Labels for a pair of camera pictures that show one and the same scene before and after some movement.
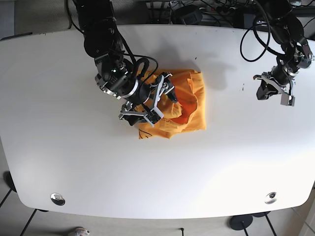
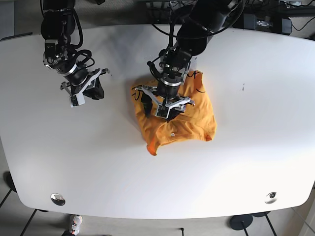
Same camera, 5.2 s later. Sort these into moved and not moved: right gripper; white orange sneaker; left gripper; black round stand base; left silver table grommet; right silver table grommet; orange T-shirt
Moved: white orange sneaker; right gripper; orange T-shirt; left gripper
Not moved: left silver table grommet; black round stand base; right silver table grommet
